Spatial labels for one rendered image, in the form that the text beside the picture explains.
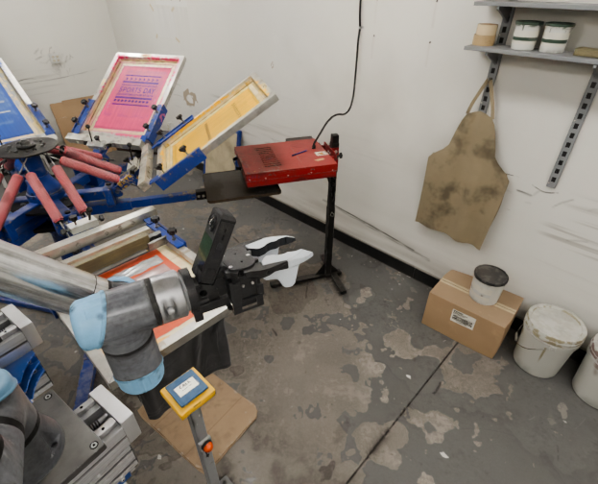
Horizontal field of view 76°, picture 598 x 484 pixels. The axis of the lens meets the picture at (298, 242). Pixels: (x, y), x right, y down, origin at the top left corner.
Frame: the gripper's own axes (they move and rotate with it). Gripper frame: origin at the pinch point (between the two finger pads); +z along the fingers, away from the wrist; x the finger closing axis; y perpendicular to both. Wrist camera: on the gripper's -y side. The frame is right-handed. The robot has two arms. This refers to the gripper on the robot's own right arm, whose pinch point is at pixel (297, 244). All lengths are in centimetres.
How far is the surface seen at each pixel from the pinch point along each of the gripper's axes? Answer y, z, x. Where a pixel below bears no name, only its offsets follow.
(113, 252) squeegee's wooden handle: 47, -32, -119
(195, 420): 81, -22, -44
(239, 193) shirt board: 51, 43, -163
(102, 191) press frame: 41, -30, -191
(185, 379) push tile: 65, -21, -47
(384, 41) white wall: -26, 158, -169
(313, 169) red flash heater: 40, 86, -144
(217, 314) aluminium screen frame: 60, -3, -68
